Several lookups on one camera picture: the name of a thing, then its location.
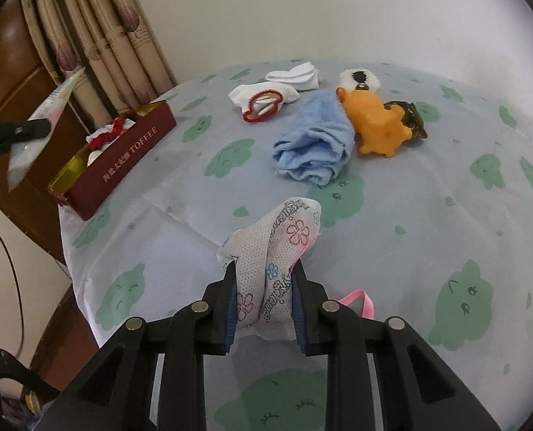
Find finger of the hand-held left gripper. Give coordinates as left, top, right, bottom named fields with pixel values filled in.
left=0, top=118, right=52, bottom=156

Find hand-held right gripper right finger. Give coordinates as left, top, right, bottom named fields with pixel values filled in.
left=292, top=258, right=503, bottom=431

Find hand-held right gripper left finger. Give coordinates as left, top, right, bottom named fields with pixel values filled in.
left=33, top=261, right=240, bottom=431

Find pastel plastic packet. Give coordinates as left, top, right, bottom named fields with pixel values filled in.
left=6, top=66, right=86, bottom=190

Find floral white face mask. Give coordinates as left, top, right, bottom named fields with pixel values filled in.
left=217, top=196, right=375, bottom=342

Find white sock with red trim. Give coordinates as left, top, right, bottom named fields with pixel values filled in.
left=85, top=117, right=138, bottom=150
left=229, top=82, right=300, bottom=123

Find dark red tin box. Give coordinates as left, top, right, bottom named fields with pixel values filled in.
left=47, top=100, right=178, bottom=222

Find light blue towel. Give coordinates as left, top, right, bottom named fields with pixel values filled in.
left=273, top=91, right=356, bottom=186

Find orange plush toy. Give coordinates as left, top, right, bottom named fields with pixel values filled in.
left=336, top=86, right=415, bottom=158

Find white socks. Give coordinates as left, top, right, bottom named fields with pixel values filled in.
left=265, top=63, right=322, bottom=91

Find white fluffy plush item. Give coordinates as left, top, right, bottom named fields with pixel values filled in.
left=339, top=68, right=382, bottom=94

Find brown wooden headboard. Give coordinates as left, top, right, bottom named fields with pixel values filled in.
left=0, top=0, right=114, bottom=234

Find beige patterned curtain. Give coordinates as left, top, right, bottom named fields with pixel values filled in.
left=17, top=0, right=178, bottom=115

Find green cloud printed tablecloth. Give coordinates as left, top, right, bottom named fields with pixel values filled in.
left=59, top=58, right=533, bottom=431

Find black plastic object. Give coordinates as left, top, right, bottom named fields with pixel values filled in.
left=0, top=348, right=65, bottom=431

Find black cable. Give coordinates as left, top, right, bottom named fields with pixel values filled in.
left=0, top=211, right=26, bottom=375

